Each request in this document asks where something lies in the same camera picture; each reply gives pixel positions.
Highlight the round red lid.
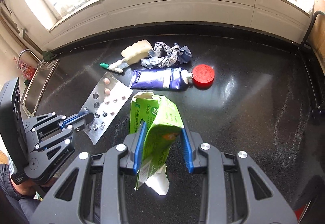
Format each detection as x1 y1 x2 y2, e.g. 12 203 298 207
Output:
192 64 216 89

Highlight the white marker with green cap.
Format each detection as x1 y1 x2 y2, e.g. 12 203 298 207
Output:
100 62 124 73

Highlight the silver pill blister pack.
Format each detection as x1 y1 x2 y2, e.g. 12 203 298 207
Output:
81 73 133 145

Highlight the crumpled silver blue wrapper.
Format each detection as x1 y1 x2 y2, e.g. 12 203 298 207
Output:
140 41 193 69

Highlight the green scouring pad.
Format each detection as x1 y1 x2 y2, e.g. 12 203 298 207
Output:
42 51 57 61

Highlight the person's left forearm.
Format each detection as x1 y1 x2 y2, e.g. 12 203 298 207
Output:
0 163 51 199

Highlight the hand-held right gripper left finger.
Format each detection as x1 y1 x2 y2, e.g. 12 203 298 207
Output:
30 122 148 224

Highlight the green paper carton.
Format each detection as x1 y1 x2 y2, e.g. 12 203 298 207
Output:
130 91 184 195

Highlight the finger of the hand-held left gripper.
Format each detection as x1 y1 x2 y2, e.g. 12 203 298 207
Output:
24 111 93 133
34 123 89 151

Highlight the red printed packet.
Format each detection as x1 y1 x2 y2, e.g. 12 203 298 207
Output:
16 59 36 81

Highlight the stainless steel sink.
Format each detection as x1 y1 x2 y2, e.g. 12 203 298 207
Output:
20 59 60 115

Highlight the purple toothpaste tube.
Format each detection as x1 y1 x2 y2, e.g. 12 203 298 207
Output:
128 67 194 90

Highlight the white foam brush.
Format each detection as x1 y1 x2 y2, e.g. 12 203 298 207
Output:
112 39 154 71

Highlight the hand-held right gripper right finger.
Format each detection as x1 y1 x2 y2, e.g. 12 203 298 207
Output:
181 126 297 224

